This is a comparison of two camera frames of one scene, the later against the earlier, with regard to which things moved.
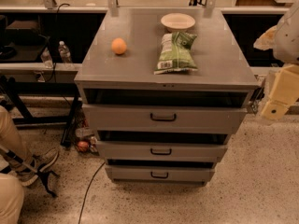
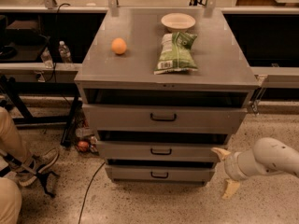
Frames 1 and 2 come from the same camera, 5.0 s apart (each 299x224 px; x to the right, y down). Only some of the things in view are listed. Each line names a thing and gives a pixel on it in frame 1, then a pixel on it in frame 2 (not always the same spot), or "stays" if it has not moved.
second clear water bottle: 47,58 stays
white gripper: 288,38 → 231,166
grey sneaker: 38,161 stays
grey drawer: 162,149 stays
